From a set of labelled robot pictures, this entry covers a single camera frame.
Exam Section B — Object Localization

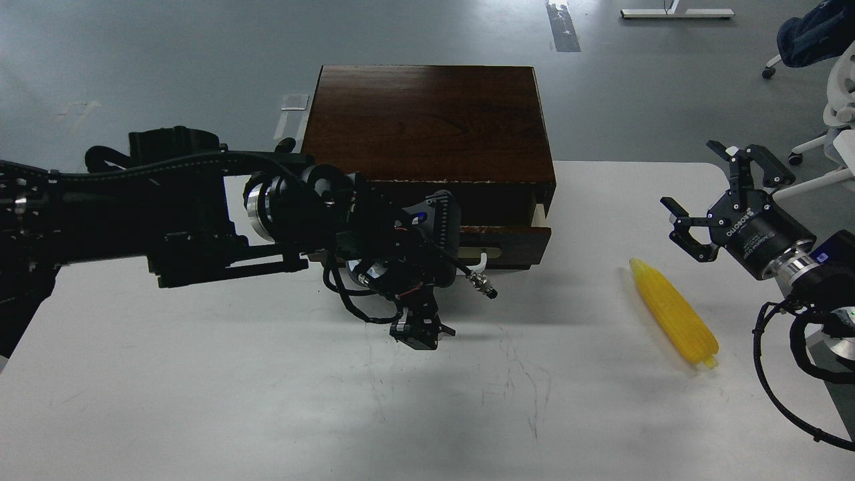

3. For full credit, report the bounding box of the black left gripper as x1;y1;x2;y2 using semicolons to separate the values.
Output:
334;190;461;350

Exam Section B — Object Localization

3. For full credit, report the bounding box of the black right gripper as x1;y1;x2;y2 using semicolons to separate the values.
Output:
661;140;816;281

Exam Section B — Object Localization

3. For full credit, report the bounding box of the wooden drawer with white handle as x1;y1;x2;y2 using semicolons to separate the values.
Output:
458;203;552;270

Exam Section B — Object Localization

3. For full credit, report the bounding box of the yellow corn cob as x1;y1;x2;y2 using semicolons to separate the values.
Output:
629;258;719;369

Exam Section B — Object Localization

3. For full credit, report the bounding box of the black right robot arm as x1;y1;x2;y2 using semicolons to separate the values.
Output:
661;140;853;383

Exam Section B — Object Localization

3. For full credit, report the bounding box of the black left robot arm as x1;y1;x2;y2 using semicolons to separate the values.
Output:
1;127;471;359

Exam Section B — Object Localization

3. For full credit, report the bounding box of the dark wooden drawer cabinet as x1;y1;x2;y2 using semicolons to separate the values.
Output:
297;65;557;270

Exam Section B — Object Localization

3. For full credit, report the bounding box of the white office chair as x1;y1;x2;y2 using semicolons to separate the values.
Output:
773;43;854;200

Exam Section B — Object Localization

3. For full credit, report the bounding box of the white desk foot bar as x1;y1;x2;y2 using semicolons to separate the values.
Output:
620;1;735;19

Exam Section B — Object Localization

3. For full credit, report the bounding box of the dark blue cloth on chair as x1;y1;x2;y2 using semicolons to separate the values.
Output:
776;1;854;68

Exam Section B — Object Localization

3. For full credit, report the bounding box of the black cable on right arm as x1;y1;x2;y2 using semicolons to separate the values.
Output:
751;301;855;453

